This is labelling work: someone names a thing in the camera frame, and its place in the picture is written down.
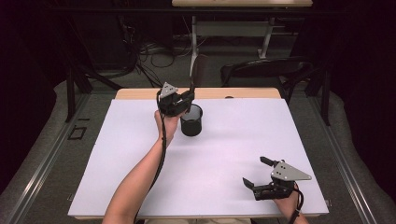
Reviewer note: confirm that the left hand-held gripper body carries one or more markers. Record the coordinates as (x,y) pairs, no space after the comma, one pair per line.
(171,104)

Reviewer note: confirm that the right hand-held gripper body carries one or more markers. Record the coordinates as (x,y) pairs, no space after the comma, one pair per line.
(280,186)

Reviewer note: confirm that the black mesh pen holder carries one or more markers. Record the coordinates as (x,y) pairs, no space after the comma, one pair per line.
(191,129)

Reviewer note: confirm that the person's right hand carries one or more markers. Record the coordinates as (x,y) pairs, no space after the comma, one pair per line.
(289,203)

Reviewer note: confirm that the person's left hand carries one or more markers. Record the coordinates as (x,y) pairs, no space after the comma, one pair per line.
(168,127)

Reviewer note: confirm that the black office chair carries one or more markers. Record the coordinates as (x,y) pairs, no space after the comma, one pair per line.
(264,69)

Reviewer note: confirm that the black metal stand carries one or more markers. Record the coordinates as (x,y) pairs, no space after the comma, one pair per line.
(70,96)
(326,99)

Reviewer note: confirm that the wooden desk with white legs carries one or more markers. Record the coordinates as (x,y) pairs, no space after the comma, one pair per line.
(239,3)

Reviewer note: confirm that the aluminium floor rail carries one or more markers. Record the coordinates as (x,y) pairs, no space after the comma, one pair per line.
(46,161)
(342,168)

